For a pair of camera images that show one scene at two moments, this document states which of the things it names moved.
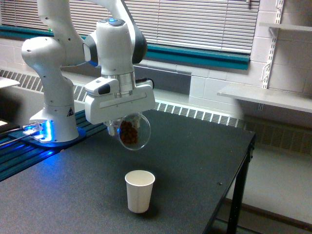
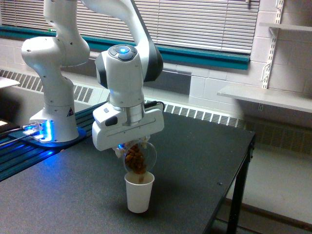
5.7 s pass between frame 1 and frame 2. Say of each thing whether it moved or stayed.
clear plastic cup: moved
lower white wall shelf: stayed
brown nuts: moved
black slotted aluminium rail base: stayed
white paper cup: stayed
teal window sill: stayed
